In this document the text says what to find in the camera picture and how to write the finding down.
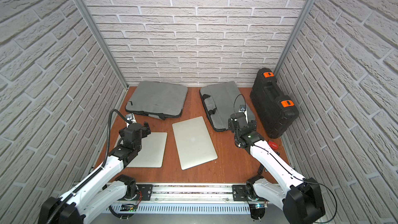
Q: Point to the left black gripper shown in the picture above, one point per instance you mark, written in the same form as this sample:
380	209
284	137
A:
144	129

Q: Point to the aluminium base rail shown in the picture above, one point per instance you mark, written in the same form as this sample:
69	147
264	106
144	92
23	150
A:
190	193

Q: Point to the silver apple laptop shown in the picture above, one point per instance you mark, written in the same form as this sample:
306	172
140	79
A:
152	152
193	142

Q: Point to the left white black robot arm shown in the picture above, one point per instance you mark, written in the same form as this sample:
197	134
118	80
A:
102	187

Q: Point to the black tool case orange latches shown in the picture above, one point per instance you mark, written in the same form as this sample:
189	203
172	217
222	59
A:
276	110

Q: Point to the red black pipe wrench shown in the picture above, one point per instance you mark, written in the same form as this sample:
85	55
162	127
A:
275	148

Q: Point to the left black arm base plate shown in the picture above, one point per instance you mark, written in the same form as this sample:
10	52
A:
144	192

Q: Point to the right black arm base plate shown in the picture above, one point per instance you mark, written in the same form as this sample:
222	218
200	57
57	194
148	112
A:
243	192

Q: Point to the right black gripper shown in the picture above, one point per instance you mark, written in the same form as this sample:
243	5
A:
253	126

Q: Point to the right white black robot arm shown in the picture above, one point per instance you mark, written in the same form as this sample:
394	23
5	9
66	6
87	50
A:
299	198

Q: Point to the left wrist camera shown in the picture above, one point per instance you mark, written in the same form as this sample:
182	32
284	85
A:
130	118

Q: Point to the grey laptop bag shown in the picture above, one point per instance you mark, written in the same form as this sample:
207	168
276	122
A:
220	101
157	100

